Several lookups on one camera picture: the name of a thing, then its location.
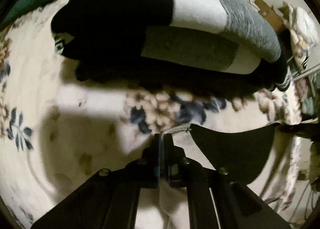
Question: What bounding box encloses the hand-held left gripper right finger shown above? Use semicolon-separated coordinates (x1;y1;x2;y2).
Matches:
163;133;293;229

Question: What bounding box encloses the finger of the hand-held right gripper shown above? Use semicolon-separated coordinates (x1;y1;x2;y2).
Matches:
281;122;320;142

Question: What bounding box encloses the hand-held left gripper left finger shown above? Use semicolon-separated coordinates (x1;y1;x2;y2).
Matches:
30;133;163;229

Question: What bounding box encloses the black and white small garment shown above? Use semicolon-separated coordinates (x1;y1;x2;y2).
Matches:
159;123;281;229

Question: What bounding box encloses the pile of pale clothes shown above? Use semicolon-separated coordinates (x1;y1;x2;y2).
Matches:
279;3;318;76

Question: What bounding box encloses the metal rack bar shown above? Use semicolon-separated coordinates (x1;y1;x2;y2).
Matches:
291;63;320;81

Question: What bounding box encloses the brown cardboard box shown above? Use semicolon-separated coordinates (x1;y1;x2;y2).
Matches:
252;0;286;32

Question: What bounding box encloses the floral printed blanket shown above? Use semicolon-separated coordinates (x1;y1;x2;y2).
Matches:
0;0;304;229

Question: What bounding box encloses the black white grey colour-block sweater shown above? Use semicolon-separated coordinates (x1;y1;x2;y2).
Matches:
50;0;292;92

